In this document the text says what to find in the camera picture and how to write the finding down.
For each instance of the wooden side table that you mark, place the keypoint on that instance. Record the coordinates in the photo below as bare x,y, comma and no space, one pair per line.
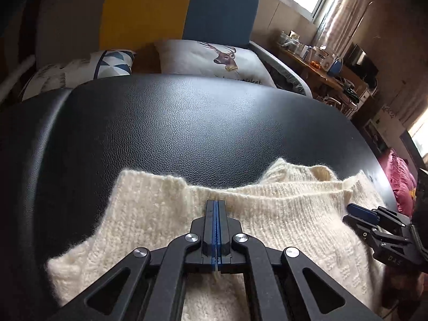
324,77

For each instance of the cream knitted sweater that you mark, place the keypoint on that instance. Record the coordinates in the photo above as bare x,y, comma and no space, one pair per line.
279,249

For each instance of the blue triangle pattern cushion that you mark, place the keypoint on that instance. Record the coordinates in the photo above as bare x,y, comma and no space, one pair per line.
101,64

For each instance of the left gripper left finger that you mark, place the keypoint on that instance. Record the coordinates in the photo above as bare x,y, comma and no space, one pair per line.
194,252

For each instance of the grey yellow blue armchair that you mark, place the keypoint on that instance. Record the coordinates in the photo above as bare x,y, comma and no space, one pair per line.
35,33

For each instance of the pink cloth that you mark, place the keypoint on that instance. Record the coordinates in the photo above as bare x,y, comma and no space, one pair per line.
401,180

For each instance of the jar with oranges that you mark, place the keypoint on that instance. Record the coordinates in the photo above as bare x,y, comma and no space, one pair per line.
315,59

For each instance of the black monitor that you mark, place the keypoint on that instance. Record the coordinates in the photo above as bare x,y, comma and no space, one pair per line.
357,60

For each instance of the blue bag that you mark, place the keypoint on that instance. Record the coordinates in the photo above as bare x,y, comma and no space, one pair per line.
336,67

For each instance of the far window curtain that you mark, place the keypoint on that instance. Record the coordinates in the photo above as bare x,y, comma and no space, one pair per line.
404,91

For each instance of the deer print cushion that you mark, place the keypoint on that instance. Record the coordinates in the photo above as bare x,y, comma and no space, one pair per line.
185,57

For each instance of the right beige curtain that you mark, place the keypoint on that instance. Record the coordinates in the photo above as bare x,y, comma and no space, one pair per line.
337,24

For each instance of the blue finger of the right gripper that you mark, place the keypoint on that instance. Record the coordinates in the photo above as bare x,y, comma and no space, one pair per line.
367,215

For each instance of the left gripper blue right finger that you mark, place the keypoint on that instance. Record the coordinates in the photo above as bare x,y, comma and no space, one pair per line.
241,253

